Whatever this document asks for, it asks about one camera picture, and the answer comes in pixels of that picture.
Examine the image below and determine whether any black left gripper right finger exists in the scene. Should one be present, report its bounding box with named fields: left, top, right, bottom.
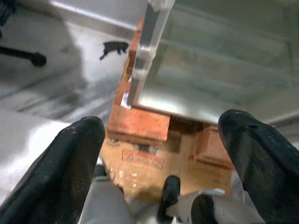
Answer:
left=217, top=109, right=299, bottom=224

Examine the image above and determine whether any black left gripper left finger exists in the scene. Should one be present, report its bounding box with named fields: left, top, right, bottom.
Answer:
left=0, top=116, right=106, bottom=224

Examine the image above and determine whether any grey robot left leg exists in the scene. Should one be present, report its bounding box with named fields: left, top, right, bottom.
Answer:
left=81, top=163, right=132, bottom=224

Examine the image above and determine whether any grey robot leg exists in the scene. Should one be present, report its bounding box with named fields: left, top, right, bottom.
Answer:
left=81, top=163, right=132, bottom=224
left=158, top=175, right=264, bottom=224

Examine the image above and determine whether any grey robot right leg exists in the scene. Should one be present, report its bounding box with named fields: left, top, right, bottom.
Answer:
left=158, top=175, right=264, bottom=224

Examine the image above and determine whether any flattened brown cardboard box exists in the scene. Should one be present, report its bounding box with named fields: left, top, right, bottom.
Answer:
left=100, top=121, right=235, bottom=199

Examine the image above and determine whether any orange clay brick stack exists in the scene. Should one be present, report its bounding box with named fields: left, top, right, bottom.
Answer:
left=116, top=18, right=146, bottom=111

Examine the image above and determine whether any black rod with round end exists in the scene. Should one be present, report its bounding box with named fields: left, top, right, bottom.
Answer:
left=0, top=46, right=47, bottom=67

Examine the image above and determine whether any black scrap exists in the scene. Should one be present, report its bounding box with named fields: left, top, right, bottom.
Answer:
left=100, top=41, right=129, bottom=61

